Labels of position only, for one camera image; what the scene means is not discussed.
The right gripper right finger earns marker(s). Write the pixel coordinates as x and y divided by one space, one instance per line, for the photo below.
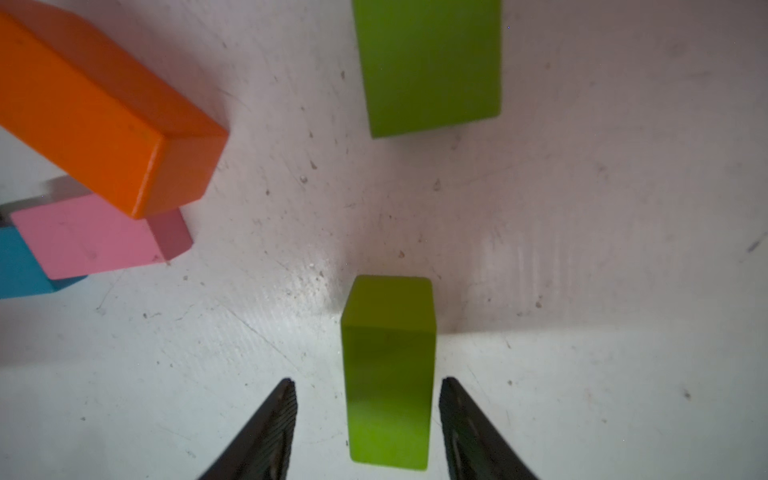
474 448

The green block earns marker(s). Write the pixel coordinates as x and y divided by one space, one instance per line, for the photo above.
389 335
429 64

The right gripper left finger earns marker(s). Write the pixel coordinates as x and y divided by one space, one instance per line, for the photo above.
262 448

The pink block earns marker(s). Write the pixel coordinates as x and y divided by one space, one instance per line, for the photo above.
86 235

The orange block right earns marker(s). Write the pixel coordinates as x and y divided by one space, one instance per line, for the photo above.
81 101

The teal block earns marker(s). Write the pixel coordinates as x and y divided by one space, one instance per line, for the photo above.
21 274

